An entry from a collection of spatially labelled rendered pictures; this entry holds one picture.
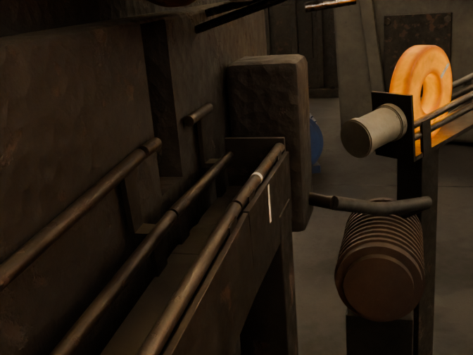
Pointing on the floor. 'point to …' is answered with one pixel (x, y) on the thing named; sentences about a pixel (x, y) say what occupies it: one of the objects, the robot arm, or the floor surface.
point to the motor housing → (381, 282)
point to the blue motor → (315, 144)
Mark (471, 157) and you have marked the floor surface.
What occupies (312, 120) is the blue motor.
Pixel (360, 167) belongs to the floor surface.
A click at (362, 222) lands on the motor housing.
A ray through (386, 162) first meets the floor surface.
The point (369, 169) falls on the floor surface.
